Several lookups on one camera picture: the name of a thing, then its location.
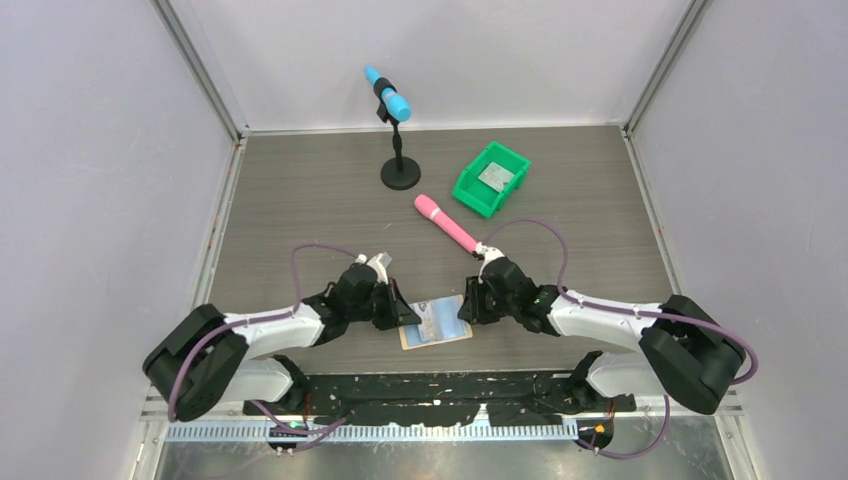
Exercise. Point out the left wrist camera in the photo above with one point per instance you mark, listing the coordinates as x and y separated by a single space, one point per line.
379 263

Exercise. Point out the white VIP card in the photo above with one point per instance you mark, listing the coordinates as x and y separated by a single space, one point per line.
496 177

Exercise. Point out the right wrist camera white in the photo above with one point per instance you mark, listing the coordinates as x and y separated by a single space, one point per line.
486 254

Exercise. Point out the blue toy microphone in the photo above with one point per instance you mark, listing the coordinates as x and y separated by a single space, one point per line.
392 106

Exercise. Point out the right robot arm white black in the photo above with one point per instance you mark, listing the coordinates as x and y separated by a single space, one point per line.
671 348

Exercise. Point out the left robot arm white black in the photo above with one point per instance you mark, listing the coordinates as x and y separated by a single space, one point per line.
211 357

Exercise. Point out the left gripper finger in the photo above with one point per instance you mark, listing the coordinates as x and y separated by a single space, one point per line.
402 312
385 315

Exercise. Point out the black microphone stand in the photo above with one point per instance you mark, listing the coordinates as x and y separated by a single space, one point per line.
400 172

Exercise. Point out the beige card holder wallet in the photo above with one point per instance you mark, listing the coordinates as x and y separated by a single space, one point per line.
434 331

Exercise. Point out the aluminium front rail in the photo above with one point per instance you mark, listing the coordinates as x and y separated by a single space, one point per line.
266 431

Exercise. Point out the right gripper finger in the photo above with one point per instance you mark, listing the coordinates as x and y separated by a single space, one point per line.
489 312
471 309

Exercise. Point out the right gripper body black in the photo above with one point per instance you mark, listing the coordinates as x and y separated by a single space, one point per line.
512 306

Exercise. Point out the pink toy microphone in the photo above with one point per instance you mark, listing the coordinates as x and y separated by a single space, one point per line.
428 208

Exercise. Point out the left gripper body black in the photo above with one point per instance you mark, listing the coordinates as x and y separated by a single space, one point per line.
363 311

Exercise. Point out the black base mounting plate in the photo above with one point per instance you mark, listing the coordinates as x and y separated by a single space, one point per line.
512 398

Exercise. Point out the green plastic bin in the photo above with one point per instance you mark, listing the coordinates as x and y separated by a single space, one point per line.
477 196

